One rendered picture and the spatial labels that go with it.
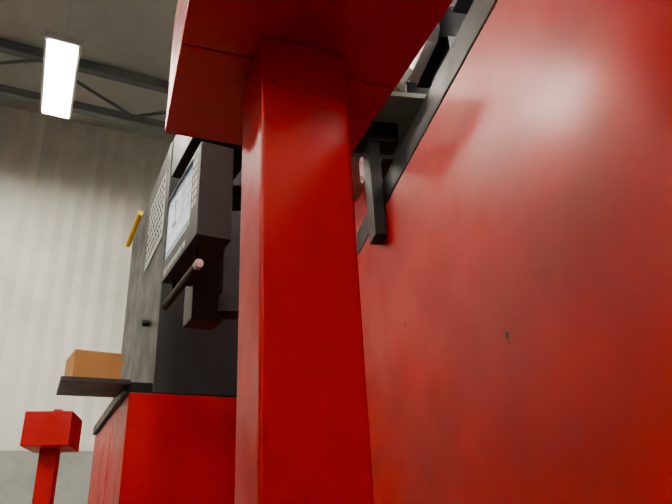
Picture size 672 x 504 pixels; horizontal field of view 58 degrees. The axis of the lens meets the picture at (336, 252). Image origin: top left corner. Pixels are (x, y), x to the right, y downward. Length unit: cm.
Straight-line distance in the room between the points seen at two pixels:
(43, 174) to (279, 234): 839
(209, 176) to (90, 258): 620
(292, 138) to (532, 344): 28
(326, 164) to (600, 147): 20
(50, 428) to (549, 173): 217
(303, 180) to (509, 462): 34
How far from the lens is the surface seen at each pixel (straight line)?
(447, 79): 77
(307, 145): 39
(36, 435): 249
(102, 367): 287
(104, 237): 837
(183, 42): 45
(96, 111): 775
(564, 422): 51
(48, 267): 816
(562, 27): 55
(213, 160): 215
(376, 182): 100
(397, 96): 102
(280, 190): 36
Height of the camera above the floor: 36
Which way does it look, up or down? 25 degrees up
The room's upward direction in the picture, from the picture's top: 3 degrees counter-clockwise
